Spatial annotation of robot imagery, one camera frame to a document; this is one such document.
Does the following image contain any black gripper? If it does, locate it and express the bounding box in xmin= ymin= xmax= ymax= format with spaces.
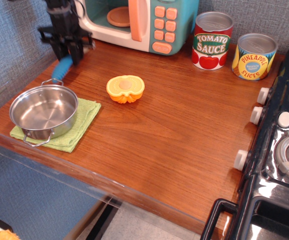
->
xmin=38 ymin=9 xmax=95 ymax=66

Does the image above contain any blue handled metal scoop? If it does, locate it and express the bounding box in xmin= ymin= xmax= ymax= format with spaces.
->
xmin=51 ymin=50 xmax=81 ymax=82

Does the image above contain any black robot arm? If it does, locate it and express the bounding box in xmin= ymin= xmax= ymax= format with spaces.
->
xmin=38 ymin=0 xmax=94 ymax=66

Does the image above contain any stainless steel pot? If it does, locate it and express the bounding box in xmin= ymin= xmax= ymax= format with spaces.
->
xmin=9 ymin=78 xmax=79 ymax=147

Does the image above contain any green folded cloth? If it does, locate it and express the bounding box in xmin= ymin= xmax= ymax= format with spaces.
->
xmin=10 ymin=98 xmax=101 ymax=153

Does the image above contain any orange toy squash half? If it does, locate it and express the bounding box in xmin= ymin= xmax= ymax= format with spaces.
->
xmin=106 ymin=75 xmax=145 ymax=104

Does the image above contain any teal toy microwave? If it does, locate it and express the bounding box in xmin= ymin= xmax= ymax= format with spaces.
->
xmin=75 ymin=0 xmax=199 ymax=56

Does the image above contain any tomato sauce can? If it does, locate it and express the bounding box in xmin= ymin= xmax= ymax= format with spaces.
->
xmin=191 ymin=11 xmax=234 ymax=71

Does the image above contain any pineapple slices can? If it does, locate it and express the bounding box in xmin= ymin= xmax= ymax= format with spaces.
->
xmin=231 ymin=33 xmax=278 ymax=81

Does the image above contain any orange object bottom left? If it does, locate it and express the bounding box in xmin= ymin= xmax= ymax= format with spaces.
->
xmin=0 ymin=229 xmax=20 ymax=240

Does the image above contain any white stove knob middle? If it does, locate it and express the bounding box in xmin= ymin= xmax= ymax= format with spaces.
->
xmin=249 ymin=106 xmax=263 ymax=125

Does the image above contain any white stove knob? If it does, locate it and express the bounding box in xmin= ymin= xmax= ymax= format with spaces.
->
xmin=257 ymin=87 xmax=270 ymax=105
xmin=233 ymin=149 xmax=249 ymax=171
xmin=249 ymin=106 xmax=263 ymax=125

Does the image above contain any white stove knob rear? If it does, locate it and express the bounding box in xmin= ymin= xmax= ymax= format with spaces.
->
xmin=257 ymin=87 xmax=270 ymax=105

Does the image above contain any white stove knob front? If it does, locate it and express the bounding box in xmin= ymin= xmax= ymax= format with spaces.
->
xmin=233 ymin=149 xmax=249 ymax=171

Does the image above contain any black toy stove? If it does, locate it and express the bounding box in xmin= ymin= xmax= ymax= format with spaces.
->
xmin=201 ymin=50 xmax=289 ymax=240

